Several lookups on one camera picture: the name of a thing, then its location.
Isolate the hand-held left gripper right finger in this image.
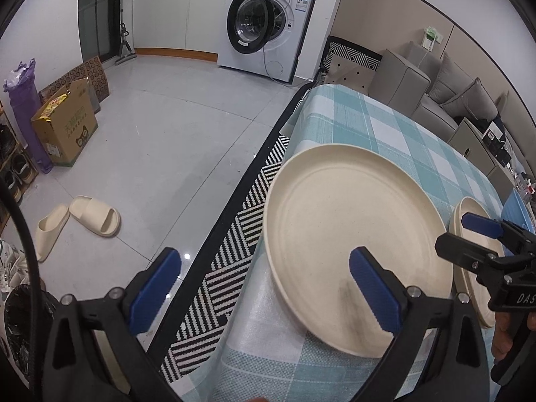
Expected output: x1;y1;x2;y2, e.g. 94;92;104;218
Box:
349;246;491;402

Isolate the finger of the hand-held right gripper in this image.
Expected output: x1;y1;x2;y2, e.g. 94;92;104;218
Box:
461;213;536;256
434;233;509;279

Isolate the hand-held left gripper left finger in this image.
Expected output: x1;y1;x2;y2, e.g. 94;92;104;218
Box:
42;247;183;402

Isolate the small cream plate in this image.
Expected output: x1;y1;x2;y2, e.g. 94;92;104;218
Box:
448;197;509;329

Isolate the large cream plate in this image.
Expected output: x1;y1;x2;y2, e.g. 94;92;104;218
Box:
263;146;455;358

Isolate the person's right hand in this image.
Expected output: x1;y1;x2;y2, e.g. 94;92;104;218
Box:
492;312;517;363

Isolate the grey side cabinet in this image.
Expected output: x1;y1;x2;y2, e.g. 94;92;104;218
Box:
446;117;516;189

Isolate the black box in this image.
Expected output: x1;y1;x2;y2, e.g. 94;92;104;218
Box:
481;119;514;168

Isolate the black white striped rug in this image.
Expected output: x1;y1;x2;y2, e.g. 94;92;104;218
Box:
146;86;313;384

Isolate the cream slipper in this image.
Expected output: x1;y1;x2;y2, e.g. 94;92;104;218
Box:
69;195;122;238
36;204;71;262

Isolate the grey sofa pillow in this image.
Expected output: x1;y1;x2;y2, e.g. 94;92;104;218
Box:
444;77;499;124
429;52;476;105

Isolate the black bagged trash bin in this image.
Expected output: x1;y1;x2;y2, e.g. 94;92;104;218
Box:
4;285;63;386

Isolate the teal plaid tablecloth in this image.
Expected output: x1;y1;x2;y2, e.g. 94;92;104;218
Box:
190;84;514;402

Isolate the white sneaker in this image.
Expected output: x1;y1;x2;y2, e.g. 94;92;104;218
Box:
0;239;30;294

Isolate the grey sofa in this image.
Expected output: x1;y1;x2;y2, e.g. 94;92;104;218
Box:
368;42;514;143

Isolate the brown cardboard box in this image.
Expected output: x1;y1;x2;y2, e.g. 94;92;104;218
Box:
31;77;99;167

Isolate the shoe rack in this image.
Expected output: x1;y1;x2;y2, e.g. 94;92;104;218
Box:
0;109;34;227

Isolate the yellow snack bag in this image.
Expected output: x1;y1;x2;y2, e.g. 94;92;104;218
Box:
41;91;71;119

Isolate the black white patterned mat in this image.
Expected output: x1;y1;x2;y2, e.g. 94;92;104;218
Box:
320;36;383;86

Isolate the patterned flat cardboard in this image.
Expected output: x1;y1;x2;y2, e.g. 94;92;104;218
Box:
39;55;112;114

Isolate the purple plastic bag roll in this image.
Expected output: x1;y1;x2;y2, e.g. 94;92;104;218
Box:
3;58;54;174

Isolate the grey floor mop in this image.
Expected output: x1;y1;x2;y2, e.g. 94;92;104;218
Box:
114;8;138;65

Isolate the white washing machine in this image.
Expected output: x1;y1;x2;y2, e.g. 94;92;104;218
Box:
218;0;321;83

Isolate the white base cabinet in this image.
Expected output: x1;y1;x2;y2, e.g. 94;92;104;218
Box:
132;0;233;61

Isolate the dark glass door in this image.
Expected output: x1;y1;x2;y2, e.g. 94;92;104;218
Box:
79;0;124;61

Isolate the black cable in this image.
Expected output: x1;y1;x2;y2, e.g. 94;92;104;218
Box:
0;176;47;402

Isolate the white wall charger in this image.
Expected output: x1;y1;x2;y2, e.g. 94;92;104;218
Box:
421;26;445;57

